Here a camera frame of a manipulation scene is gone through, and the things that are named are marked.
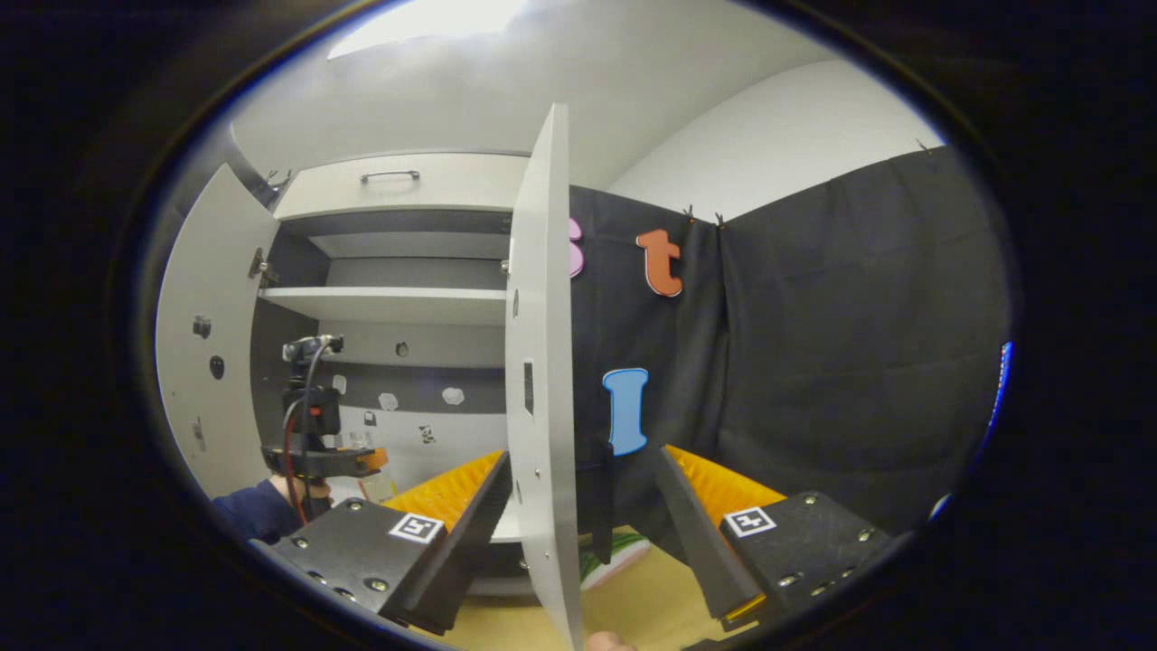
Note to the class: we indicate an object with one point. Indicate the clear bottle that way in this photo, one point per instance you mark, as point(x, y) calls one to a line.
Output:
point(378, 489)

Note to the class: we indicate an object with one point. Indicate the white cabinet drawer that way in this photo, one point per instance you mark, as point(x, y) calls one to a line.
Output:
point(452, 188)

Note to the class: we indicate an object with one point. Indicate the white cabinet door camera sticker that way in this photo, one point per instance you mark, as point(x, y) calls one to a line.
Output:
point(212, 298)

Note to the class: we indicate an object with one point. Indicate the white cabinet shelf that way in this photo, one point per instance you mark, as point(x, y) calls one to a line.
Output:
point(389, 305)

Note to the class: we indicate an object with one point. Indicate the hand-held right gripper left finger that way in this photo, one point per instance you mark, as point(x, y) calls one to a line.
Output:
point(461, 542)

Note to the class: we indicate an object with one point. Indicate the white grey cabinet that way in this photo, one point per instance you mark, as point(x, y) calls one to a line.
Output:
point(416, 348)

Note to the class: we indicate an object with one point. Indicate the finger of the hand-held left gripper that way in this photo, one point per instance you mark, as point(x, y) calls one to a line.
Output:
point(316, 462)

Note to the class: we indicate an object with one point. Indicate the white cabinet door cat sticker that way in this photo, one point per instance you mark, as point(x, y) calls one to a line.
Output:
point(540, 344)

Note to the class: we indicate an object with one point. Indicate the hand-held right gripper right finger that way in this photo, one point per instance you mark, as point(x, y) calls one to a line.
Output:
point(705, 533)

